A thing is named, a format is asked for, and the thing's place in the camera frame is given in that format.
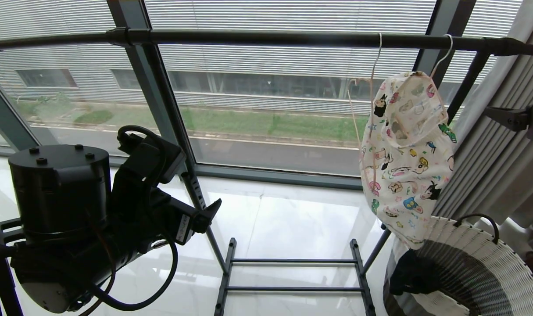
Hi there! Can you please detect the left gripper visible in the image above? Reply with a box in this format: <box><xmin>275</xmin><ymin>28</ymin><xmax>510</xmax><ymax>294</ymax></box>
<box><xmin>111</xmin><ymin>189</ymin><xmax>202</xmax><ymax>264</ymax></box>

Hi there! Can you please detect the pink clothes hanger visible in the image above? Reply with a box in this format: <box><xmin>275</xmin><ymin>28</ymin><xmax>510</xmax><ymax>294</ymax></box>
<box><xmin>430</xmin><ymin>34</ymin><xmax>454</xmax><ymax>79</ymax></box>
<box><xmin>347</xmin><ymin>33</ymin><xmax>383</xmax><ymax>194</ymax></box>

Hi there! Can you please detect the cream printed garment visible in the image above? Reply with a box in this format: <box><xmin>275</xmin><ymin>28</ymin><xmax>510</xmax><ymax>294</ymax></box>
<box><xmin>360</xmin><ymin>71</ymin><xmax>458</xmax><ymax>250</ymax></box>

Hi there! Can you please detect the black garment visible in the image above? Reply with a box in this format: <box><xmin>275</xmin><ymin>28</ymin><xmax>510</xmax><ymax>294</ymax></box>
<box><xmin>389</xmin><ymin>249</ymin><xmax>431</xmax><ymax>295</ymax></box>

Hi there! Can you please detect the white laundry basket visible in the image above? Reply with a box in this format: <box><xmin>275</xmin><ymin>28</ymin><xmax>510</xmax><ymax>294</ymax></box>
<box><xmin>383</xmin><ymin>214</ymin><xmax>533</xmax><ymax>316</ymax></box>

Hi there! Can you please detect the black clothes rack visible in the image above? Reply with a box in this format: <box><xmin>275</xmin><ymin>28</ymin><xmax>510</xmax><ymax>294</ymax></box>
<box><xmin>0</xmin><ymin>29</ymin><xmax>533</xmax><ymax>316</ymax></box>

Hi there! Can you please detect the beige curtain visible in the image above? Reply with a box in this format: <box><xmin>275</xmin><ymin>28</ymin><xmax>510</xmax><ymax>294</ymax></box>
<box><xmin>433</xmin><ymin>0</ymin><xmax>533</xmax><ymax>237</ymax></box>

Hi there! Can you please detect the window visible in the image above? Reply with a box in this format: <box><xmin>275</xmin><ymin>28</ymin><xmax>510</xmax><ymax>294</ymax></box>
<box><xmin>0</xmin><ymin>0</ymin><xmax>523</xmax><ymax>191</ymax></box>

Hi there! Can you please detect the black cable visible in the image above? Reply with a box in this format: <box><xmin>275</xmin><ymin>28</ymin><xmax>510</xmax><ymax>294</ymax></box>
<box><xmin>89</xmin><ymin>237</ymin><xmax>179</xmax><ymax>312</ymax></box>
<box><xmin>117</xmin><ymin>125</ymin><xmax>168</xmax><ymax>176</ymax></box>

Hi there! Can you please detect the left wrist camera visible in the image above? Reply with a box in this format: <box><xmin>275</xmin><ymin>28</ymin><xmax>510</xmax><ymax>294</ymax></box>
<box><xmin>112</xmin><ymin>134</ymin><xmax>187</xmax><ymax>207</ymax></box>

